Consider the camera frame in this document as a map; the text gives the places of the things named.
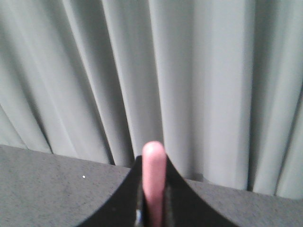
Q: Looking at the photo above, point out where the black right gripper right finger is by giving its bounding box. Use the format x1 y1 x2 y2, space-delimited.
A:
162 158 237 227

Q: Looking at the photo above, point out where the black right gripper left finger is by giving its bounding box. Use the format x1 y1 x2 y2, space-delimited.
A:
79 156 144 227

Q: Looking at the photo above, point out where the grey curtain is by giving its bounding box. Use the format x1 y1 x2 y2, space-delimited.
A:
0 0 303 199

